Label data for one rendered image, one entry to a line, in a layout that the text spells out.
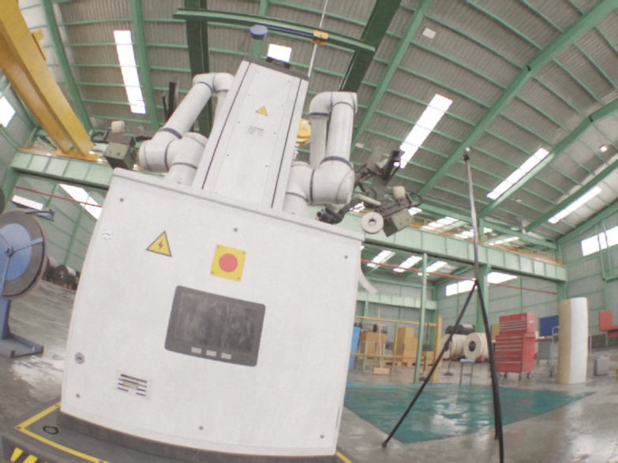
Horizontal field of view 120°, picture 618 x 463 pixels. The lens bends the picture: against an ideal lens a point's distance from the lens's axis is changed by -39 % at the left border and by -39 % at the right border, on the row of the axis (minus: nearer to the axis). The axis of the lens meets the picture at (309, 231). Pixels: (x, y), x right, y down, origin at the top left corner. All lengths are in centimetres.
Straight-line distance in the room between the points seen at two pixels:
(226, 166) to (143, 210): 58
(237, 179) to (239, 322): 66
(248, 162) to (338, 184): 38
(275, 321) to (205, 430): 25
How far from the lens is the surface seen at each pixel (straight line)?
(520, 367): 577
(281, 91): 141
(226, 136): 119
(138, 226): 58
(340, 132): 147
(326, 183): 125
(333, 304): 60
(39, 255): 227
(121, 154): 217
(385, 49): 1453
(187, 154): 126
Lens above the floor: 60
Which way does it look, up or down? 20 degrees up
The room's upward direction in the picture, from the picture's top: 8 degrees clockwise
